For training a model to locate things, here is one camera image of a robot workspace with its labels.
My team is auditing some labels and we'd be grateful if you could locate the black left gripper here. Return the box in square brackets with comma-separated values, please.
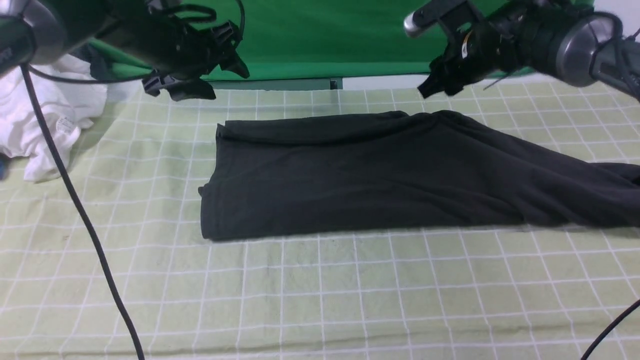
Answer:
[97, 0, 250, 101]

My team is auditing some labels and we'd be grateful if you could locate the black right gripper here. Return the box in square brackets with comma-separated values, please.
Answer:
[404, 0, 538, 100]

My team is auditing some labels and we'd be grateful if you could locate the dark gray long-sleeve shirt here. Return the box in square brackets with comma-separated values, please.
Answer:
[198, 111, 640, 242]

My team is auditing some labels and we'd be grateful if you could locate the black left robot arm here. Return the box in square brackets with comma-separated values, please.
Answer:
[1, 0, 250, 101]

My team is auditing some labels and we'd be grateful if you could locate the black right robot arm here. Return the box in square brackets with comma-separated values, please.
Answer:
[238, 0, 639, 98]

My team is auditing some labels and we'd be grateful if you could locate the crumpled white shirt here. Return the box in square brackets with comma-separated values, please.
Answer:
[0, 54, 109, 183]

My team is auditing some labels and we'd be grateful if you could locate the green backdrop cloth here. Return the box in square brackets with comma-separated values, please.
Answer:
[85, 0, 596, 82]

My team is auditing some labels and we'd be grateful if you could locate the dark green flat board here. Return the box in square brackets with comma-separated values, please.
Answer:
[208, 77, 343, 91]

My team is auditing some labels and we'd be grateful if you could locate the blue object at edge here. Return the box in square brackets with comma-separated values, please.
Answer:
[0, 158, 9, 181]

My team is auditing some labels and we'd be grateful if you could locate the green checkered table cloth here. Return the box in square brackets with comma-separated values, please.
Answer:
[0, 75, 640, 360]

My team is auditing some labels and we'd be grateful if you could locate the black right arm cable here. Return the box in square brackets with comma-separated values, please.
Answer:
[580, 299, 640, 360]

